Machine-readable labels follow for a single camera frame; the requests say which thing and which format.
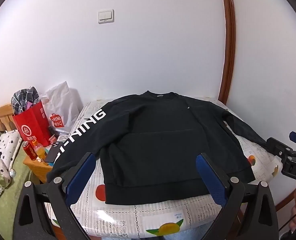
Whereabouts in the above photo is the green blanket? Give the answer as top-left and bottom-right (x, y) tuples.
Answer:
(0, 155), (42, 240)

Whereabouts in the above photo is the white light switch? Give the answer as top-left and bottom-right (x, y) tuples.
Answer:
(98, 9), (114, 24)

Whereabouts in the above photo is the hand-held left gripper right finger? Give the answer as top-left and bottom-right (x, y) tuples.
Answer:
(196, 152), (280, 240)

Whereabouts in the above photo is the black t-shirt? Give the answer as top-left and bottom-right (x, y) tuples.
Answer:
(46, 91), (273, 205)

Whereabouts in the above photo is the wooden door frame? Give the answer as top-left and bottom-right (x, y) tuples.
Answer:
(217, 0), (236, 105)

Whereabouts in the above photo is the black cable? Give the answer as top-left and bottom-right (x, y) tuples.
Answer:
(278, 209), (296, 233)

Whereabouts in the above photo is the fruit-printed tablecloth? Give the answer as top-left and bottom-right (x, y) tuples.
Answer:
(44, 97), (283, 239)

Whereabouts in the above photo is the orange drink bottle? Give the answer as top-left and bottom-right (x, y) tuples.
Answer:
(32, 140), (48, 161)

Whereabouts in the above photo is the grey plaid cloth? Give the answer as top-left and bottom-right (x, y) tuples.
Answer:
(11, 86), (41, 117)

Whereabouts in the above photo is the wooden nightstand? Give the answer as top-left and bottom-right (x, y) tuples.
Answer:
(23, 152), (54, 183)

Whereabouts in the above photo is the black smartphone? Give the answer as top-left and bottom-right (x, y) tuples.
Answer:
(45, 142), (61, 163)

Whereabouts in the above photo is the white floral quilt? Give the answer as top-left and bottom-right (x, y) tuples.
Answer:
(0, 130), (23, 209)

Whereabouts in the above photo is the wooden headboard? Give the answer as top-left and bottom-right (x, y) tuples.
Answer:
(0, 104), (19, 133)

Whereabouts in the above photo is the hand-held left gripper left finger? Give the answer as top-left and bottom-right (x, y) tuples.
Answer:
(13, 152), (97, 240)

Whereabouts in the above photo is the red paper bag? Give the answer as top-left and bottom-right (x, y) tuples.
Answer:
(12, 101), (51, 147)

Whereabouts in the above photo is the red drink can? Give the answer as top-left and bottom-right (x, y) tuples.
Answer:
(23, 141), (38, 161)

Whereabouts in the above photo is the white plastic bag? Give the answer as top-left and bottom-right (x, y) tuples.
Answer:
(39, 81), (83, 134)

